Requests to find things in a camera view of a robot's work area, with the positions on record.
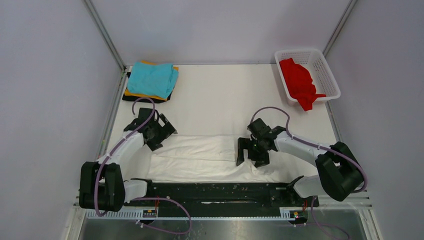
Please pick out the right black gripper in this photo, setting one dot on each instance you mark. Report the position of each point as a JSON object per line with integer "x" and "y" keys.
{"x": 244, "y": 143}

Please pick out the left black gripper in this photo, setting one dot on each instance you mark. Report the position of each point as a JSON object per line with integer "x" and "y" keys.
{"x": 155, "y": 143}

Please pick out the white t shirt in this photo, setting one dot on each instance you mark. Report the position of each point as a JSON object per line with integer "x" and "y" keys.
{"x": 212, "y": 159}

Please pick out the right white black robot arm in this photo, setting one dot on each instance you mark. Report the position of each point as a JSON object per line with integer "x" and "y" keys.
{"x": 338, "y": 172}

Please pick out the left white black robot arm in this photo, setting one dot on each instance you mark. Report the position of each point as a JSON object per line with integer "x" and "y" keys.
{"x": 119, "y": 176}

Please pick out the folded orange t shirt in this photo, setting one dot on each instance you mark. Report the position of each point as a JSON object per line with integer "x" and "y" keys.
{"x": 142, "y": 95}

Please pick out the red t shirt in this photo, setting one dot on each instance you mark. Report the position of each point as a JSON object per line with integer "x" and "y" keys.
{"x": 299, "y": 83}

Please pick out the white plastic basket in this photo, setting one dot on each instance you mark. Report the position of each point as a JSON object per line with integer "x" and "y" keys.
{"x": 314, "y": 61}

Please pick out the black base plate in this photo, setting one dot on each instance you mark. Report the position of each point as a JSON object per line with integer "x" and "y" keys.
{"x": 214, "y": 200}

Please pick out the white slotted cable duct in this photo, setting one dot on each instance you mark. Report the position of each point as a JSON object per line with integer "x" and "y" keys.
{"x": 146, "y": 214}

